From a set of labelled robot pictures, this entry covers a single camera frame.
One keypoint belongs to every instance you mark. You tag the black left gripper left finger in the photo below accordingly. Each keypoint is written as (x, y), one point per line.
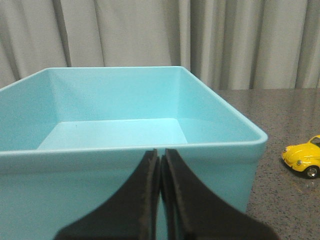
(129, 214)

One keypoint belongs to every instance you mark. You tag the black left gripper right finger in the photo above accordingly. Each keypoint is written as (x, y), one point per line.
(194, 212)

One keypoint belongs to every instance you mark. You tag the yellow toy beetle car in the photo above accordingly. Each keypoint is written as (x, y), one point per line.
(304, 158)

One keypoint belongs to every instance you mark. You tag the light blue plastic box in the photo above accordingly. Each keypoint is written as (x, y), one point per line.
(70, 137)

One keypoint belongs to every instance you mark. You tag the grey pleated curtain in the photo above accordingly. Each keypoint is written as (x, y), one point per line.
(228, 44)

